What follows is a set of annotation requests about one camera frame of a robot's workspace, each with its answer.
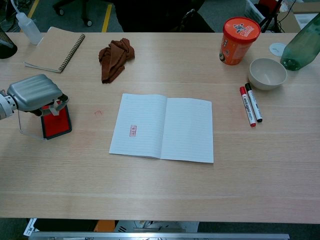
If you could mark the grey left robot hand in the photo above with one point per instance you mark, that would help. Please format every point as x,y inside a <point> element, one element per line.
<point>35,92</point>

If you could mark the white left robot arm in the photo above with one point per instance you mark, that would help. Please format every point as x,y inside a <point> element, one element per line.
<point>6,106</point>

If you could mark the kraft spiral notebook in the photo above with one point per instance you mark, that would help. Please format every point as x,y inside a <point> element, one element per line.
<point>53,48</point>

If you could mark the open lined white notebook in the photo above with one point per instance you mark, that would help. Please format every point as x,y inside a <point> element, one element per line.
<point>162,127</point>

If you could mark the red ink pad clear lid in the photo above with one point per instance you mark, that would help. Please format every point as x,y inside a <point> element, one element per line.
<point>56,125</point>

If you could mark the black mesh container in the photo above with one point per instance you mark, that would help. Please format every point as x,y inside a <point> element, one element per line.
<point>6,46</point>

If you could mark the white squeeze wash bottle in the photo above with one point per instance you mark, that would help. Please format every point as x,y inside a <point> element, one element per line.
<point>30,28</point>

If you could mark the brown crumpled cloth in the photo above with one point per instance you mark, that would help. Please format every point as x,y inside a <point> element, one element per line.
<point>115,58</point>

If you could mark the black office chair base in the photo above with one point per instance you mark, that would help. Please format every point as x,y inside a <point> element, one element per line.
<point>83,10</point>

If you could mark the white printed sticker sheet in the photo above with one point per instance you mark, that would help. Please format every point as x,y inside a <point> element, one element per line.
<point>30,226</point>

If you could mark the orange box under table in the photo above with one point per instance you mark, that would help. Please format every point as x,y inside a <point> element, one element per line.
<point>105,225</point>

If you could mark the orange lidded snack tub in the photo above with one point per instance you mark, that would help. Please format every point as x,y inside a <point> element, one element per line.
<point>236,42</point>

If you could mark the red whiteboard marker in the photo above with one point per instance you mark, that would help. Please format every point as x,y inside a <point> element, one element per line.
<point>247,107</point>

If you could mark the black whiteboard marker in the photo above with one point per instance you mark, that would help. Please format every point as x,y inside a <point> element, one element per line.
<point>255,103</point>

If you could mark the beige bowl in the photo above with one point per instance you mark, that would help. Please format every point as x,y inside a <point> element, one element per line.
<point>267,73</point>

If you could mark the white plastic basket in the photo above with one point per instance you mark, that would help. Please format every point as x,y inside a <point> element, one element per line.
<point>253,11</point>

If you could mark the black tripod stand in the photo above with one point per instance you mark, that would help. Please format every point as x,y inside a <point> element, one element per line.
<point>271,16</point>

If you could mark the green glass bottle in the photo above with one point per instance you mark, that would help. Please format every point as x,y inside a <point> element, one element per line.
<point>301,47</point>

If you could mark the cardboard box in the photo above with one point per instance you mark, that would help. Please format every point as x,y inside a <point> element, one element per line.
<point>306,8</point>

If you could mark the aluminium profile rail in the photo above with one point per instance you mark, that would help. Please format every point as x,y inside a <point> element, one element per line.
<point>160,236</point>

